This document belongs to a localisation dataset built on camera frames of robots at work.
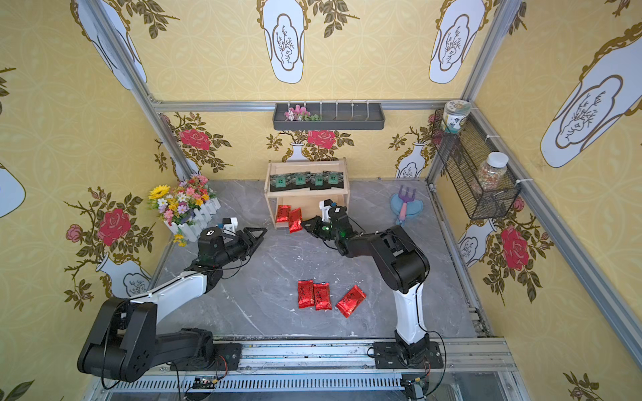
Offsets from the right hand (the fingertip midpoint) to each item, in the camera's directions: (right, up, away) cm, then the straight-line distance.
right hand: (308, 218), depth 95 cm
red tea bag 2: (-11, +2, +9) cm, 14 cm away
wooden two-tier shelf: (-1, +7, +13) cm, 14 cm away
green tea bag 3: (-3, +14, -3) cm, 15 cm away
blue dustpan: (+46, +4, +17) cm, 49 cm away
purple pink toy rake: (+43, +7, +18) cm, 47 cm away
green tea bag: (+4, +14, -3) cm, 15 cm away
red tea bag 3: (0, -26, -12) cm, 29 cm away
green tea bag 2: (-10, +14, -3) cm, 17 cm away
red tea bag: (-5, -1, 0) cm, 5 cm away
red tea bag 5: (+15, -27, -12) cm, 34 cm away
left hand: (-16, -4, -9) cm, 19 cm away
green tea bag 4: (+11, +14, -3) cm, 18 cm away
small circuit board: (-29, -47, -22) cm, 59 cm away
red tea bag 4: (+6, -26, -12) cm, 29 cm away
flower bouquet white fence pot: (-44, +4, -4) cm, 45 cm away
